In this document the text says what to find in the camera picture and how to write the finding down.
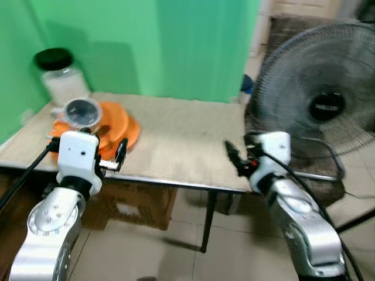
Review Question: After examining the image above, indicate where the brown woven chair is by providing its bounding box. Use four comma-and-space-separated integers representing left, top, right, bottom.
248, 14, 375, 207

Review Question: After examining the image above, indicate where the brown cardboard box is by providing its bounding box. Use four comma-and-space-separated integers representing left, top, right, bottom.
81, 178, 178, 231

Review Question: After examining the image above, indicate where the black standing fan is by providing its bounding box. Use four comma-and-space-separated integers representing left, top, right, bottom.
245, 22, 375, 234

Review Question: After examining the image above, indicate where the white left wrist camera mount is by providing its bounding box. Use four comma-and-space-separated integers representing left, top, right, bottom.
56, 131, 102, 183

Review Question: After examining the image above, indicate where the orange plastic plate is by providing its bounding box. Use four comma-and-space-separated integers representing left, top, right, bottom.
48, 101, 142, 162

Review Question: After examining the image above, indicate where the beige table with metal legs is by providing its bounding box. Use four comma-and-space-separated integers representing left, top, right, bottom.
0, 91, 347, 255

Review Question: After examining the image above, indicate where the clear jar with black lid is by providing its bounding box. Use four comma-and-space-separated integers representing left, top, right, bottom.
33, 47, 92, 109

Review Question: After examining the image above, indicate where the green backdrop panel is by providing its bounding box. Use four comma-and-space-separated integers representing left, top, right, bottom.
0, 0, 262, 145

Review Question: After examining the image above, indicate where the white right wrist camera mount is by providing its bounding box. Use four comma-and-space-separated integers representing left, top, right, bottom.
248, 131, 292, 189

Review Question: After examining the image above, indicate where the clear plastic measuring cup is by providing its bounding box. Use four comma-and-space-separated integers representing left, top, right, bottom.
52, 97, 104, 132

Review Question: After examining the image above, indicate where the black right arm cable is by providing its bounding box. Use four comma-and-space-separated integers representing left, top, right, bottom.
262, 151, 358, 281

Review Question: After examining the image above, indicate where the dark blue object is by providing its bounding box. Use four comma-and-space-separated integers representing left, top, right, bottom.
240, 74, 255, 98

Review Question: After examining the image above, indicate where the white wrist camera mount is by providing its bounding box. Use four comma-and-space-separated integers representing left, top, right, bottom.
56, 131, 102, 183
248, 131, 292, 189

